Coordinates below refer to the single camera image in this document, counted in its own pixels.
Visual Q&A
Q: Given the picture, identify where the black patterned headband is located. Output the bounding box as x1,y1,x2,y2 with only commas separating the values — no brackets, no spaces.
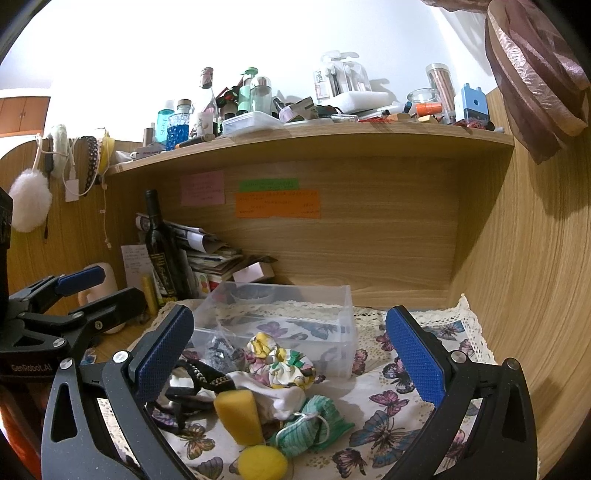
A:
146,356,236,435

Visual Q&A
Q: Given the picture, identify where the yellow green kitchen sponge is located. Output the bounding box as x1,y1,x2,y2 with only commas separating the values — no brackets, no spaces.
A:
213,389,264,446

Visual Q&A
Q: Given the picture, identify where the white cloth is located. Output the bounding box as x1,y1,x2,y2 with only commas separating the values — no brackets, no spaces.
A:
228,371,307,424

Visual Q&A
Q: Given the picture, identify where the floral fabric scrunchie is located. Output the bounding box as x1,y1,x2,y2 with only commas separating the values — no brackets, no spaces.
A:
245,332,317,390

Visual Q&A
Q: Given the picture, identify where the round yellow sponge ball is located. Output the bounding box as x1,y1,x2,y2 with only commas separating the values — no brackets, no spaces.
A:
238,445,288,480

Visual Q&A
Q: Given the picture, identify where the green knitted cloth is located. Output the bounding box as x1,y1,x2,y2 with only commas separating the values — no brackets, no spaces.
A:
270,395,355,459

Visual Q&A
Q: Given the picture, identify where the cream roller pad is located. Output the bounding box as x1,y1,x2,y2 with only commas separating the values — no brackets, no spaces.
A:
77,262,125,335

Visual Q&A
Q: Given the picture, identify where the yellow tube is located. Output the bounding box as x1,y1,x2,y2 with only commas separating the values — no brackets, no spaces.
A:
141,273,159,317

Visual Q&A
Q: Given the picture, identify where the white handwritten paper note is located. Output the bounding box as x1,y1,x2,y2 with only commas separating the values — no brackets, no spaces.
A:
120,244,152,290

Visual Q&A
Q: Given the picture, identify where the butterfly print tablecloth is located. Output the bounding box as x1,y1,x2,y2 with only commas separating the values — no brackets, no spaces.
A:
94,294,498,480

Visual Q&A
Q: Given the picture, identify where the dark wine bottle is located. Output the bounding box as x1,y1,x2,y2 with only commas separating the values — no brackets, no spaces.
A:
145,189,190,301

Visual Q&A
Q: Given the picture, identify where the white fluffy pompom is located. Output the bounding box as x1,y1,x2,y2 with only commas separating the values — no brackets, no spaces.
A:
9,168,52,233

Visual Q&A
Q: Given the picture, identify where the stack of papers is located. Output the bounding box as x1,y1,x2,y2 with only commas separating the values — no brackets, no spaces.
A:
134,211,279,296

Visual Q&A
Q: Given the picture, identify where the small pink white box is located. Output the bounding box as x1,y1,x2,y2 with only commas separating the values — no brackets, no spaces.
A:
232,261,274,283

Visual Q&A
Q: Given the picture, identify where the pink sticky note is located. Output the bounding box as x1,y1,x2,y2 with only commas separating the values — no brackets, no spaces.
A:
180,170,225,207

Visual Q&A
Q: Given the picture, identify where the clear plastic storage box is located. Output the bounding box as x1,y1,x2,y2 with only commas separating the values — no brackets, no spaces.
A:
189,281,358,379

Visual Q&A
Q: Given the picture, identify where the blue beads bottle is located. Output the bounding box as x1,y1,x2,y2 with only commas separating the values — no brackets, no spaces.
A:
165,99,192,151

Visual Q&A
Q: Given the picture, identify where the green sticky note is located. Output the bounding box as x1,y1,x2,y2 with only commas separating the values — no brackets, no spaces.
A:
238,178,300,193

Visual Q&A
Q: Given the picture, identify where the orange sticky note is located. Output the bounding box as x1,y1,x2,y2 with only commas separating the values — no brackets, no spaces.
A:
235,189,321,219

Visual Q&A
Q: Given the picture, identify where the clear lidded container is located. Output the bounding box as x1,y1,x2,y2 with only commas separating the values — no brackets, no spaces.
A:
222,111,283,137

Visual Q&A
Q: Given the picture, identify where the wooden shelf board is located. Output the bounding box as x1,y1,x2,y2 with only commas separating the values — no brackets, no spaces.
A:
108,122,514,176

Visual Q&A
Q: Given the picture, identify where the blue box on shelf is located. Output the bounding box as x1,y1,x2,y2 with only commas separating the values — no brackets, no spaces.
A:
461,83,490,122

